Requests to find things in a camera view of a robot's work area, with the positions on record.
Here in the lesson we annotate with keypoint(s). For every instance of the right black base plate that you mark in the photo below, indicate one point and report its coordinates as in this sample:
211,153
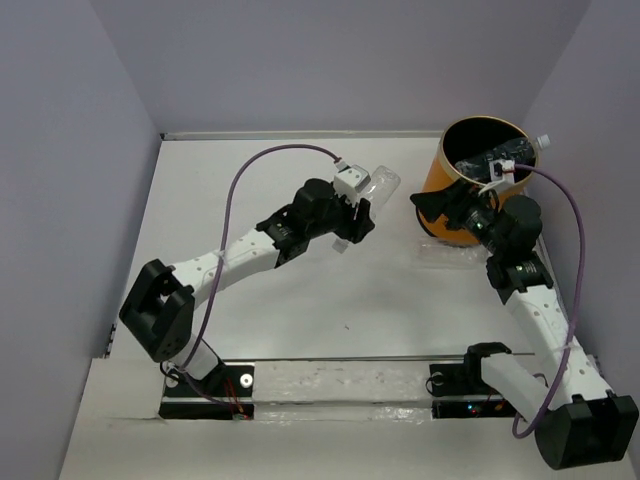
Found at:
454,396

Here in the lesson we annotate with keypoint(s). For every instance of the clear bottle long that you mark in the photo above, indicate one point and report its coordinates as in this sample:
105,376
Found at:
520,150

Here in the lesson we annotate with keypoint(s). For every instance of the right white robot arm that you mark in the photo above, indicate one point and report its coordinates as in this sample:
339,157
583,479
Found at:
577,418

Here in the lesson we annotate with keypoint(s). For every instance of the orange cylindrical bin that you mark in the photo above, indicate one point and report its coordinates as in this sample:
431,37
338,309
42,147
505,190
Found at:
461,140

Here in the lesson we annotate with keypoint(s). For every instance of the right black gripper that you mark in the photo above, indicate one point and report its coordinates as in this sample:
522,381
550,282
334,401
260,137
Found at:
433,203

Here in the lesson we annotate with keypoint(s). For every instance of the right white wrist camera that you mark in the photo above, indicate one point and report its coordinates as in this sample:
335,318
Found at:
502,176

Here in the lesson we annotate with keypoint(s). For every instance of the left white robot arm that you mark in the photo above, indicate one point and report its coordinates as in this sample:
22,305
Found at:
159,308

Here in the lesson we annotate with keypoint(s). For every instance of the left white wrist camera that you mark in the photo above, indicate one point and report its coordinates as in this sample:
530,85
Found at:
349,181

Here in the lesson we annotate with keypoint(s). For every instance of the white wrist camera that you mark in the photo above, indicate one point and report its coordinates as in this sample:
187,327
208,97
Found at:
349,181
502,176

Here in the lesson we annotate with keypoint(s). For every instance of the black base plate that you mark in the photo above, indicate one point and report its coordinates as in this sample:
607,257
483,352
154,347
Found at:
454,396
228,397

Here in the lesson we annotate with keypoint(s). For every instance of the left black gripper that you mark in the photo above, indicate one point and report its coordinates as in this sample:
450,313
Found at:
354,231

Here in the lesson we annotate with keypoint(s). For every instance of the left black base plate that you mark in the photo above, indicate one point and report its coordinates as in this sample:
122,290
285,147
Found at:
228,397

